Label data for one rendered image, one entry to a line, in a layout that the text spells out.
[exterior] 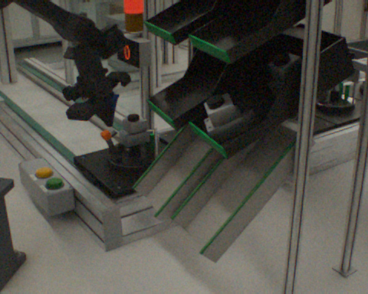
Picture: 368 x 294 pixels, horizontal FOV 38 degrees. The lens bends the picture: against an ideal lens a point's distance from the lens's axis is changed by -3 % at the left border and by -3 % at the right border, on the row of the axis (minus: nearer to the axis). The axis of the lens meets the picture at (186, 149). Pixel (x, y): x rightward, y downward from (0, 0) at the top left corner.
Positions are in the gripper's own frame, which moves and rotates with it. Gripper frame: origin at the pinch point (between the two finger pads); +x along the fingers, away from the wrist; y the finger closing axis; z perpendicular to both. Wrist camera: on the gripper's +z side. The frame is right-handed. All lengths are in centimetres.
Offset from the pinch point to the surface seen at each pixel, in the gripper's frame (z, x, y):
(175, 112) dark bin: -26.2, -7.5, 8.0
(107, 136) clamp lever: 0.4, 5.4, 1.5
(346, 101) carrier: -36, 35, -69
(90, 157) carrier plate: 10.7, 14.2, -0.2
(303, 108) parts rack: -53, -11, 9
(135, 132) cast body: -3.5, 7.5, -3.9
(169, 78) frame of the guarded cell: 48, 42, -91
